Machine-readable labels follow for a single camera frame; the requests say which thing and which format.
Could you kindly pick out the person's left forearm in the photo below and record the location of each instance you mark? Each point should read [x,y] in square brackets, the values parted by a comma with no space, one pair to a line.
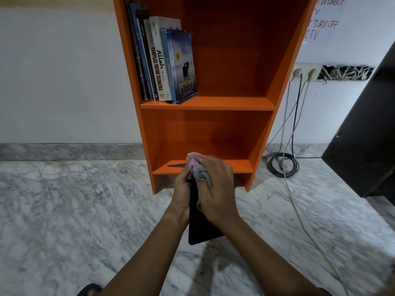
[145,258]

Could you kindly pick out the person's sandalled foot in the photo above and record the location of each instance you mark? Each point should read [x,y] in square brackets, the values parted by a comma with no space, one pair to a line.
[324,292]
[89,289]

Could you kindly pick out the white cover book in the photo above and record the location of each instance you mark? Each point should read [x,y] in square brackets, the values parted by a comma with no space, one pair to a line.
[162,49]

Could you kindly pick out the person's sandalled right foot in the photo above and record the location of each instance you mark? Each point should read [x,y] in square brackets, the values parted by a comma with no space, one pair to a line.
[324,292]

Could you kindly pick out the black display stand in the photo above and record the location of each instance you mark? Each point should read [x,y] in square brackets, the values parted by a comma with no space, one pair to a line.
[200,228]

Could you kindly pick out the person's right forearm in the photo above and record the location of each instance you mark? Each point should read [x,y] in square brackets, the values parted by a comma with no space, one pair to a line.
[271,262]

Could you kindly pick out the orange wooden bookshelf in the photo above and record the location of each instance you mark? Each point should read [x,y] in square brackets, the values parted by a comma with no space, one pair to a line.
[231,43]

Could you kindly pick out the small green cover book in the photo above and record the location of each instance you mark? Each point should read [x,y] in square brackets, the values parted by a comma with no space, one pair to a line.
[168,67]

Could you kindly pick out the cream red-titled cover book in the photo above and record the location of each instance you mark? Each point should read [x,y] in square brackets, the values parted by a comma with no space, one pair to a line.
[154,70]

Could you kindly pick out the blue maths textbook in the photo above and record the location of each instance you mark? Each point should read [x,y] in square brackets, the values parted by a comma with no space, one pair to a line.
[133,18]

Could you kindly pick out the white paper wall note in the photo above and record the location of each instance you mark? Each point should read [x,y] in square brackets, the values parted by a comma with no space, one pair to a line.
[325,21]

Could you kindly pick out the person's left hand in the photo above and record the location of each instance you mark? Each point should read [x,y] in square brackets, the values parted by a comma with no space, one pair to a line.
[180,194]

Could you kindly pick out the person's right hand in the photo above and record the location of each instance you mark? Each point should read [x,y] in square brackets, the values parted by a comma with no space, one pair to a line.
[219,197]

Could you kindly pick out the purple cleaning cloth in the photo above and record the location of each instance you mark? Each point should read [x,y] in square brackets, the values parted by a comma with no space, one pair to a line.
[196,166]

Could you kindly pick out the dark brown cabinet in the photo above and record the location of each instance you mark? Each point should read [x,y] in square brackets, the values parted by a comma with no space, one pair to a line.
[361,129]

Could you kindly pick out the dark blue boat cover book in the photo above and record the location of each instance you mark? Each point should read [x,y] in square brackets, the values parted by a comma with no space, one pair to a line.
[183,64]

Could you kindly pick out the person's sandalled left foot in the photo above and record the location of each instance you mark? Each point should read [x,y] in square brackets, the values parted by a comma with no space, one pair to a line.
[89,289]

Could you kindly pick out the white wall socket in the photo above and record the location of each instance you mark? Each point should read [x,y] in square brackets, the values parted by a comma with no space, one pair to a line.
[305,72]

